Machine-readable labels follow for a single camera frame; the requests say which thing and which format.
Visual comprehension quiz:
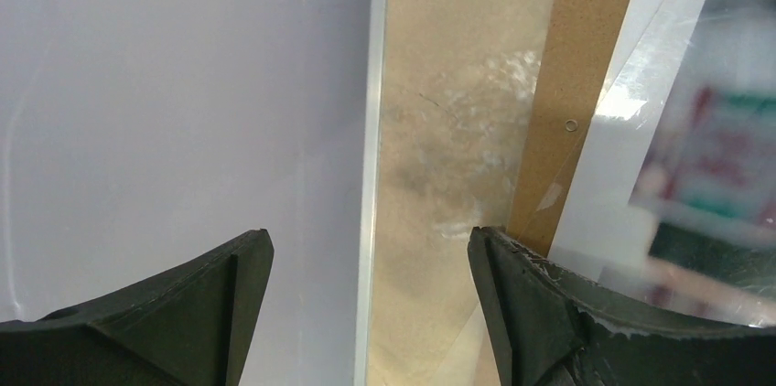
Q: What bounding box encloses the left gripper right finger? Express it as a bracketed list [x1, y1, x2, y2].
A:
[468, 227, 775, 386]

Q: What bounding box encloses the printed photo with white border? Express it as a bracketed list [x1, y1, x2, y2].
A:
[549, 0, 775, 327]

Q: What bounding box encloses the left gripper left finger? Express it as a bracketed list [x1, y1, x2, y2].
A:
[1, 230, 274, 385]

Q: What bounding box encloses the brown backing board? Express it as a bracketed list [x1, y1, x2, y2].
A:
[503, 0, 630, 256]

